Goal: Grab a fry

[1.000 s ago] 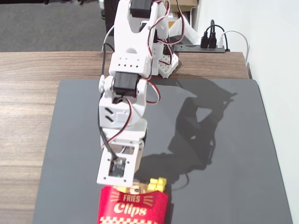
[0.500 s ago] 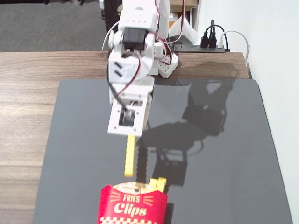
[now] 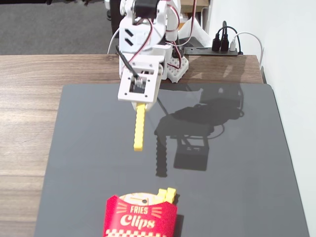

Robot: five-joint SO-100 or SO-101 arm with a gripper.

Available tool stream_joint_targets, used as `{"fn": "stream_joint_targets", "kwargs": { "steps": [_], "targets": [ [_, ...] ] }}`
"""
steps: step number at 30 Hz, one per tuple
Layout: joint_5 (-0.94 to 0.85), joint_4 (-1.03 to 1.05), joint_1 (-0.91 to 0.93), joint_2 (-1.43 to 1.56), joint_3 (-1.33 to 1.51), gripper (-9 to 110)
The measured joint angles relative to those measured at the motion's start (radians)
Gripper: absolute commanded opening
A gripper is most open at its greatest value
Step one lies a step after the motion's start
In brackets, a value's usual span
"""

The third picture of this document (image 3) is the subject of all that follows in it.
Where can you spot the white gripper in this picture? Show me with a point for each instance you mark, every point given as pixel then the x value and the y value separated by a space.
pixel 155 81

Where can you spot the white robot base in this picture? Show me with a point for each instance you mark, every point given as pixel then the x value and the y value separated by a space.
pixel 176 69

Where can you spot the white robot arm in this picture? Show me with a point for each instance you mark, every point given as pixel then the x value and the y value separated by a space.
pixel 158 22

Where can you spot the black power strip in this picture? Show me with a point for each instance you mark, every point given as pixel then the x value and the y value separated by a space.
pixel 209 51

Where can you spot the red fries clips box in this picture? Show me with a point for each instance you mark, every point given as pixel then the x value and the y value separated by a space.
pixel 140 219

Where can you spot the dark grey textured mat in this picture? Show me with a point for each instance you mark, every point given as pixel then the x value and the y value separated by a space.
pixel 234 172

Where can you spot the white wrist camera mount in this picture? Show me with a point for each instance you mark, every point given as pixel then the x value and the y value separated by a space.
pixel 150 85

